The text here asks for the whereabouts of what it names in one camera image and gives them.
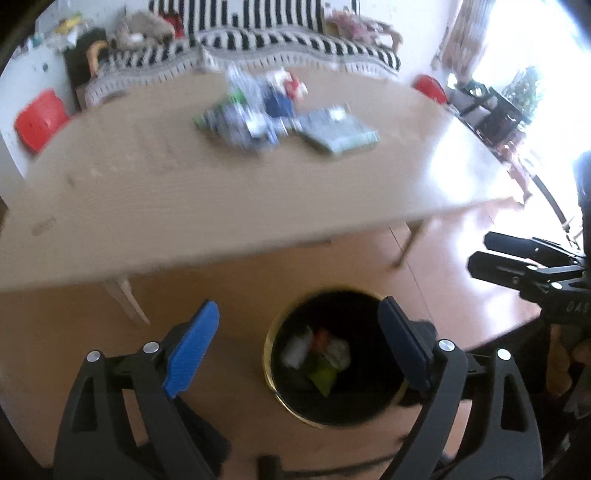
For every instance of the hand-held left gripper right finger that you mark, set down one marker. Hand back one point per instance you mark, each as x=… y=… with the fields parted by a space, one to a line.
x=406 y=346

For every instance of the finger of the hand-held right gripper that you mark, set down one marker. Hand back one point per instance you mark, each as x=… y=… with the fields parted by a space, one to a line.
x=512 y=244
x=498 y=270

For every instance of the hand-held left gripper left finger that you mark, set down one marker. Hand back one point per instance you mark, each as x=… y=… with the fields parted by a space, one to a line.
x=191 y=346

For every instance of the black bin with gold rim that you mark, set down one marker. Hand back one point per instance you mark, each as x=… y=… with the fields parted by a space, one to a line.
x=360 y=314

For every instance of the person's right hand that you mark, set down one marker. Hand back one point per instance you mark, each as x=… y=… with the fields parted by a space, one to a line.
x=558 y=360

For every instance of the small white crumpled tissue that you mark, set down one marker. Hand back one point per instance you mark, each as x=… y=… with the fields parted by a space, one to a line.
x=339 y=353

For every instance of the wooden table leg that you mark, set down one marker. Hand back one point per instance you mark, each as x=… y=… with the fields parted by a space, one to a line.
x=127 y=300
x=408 y=244

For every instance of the green wrapper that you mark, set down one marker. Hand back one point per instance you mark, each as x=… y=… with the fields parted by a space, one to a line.
x=323 y=376

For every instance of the white crumpled packet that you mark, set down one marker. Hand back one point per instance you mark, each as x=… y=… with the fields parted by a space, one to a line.
x=298 y=348

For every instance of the black stand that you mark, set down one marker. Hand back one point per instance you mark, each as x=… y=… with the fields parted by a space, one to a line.
x=489 y=108

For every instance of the green potted plant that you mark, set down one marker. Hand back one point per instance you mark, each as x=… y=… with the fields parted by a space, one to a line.
x=524 y=90

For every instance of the red plastic bag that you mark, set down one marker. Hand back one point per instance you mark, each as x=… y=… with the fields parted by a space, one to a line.
x=430 y=87

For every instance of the grey green flat packet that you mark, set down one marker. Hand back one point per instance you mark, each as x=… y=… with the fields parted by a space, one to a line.
x=339 y=131

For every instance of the patterned curtain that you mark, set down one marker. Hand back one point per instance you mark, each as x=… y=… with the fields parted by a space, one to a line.
x=464 y=34

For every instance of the wooden sofa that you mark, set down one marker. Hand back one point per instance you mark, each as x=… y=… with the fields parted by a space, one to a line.
x=392 y=34

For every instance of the blue packet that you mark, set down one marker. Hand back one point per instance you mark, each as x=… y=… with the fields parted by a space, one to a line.
x=277 y=101

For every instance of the clear plastic bag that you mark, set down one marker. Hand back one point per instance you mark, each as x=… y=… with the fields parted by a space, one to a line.
x=244 y=83

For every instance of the red and white packet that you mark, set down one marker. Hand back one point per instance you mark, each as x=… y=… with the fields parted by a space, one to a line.
x=293 y=85

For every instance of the pink floral cushion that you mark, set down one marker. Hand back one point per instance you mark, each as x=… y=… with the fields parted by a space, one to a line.
x=351 y=25

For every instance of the red plastic stool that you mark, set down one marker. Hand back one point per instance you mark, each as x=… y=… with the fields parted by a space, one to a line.
x=39 y=120

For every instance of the black-white striped sofa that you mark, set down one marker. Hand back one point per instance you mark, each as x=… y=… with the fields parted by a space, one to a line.
x=258 y=41

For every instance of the black cloth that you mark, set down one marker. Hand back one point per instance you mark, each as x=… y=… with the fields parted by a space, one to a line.
x=81 y=50

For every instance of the brown plush toy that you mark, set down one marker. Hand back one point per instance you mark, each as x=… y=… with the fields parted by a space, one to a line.
x=143 y=30

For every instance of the red cloth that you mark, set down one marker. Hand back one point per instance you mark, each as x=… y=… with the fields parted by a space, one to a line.
x=174 y=21

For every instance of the yellow toy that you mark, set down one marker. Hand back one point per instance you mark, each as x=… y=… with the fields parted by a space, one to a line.
x=69 y=24

